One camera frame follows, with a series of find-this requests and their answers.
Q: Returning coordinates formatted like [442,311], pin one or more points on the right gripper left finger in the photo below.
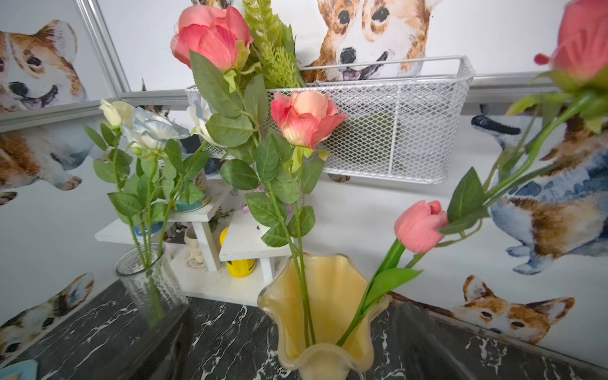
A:
[161,352]

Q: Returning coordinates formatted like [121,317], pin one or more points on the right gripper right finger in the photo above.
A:
[429,348]

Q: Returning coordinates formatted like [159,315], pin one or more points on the pink rose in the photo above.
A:
[216,44]
[578,68]
[289,165]

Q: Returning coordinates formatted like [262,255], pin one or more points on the clear glass cylinder vase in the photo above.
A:
[151,283]

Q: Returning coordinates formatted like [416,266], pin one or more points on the white wire mesh basket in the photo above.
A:
[400,129]

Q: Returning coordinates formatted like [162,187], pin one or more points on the small pink tulip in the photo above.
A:
[417,232]

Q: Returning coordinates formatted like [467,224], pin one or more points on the green white artificial bouquet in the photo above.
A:
[274,45]

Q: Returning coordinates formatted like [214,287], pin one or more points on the white tiered display shelf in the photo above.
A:
[243,241]

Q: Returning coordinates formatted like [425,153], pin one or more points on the yellow fluted glass vase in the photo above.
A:
[335,288]

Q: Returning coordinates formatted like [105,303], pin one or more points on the teal dustpan with brush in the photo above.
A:
[25,370]

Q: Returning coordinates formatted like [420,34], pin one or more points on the white green lidded jar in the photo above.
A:
[194,194]

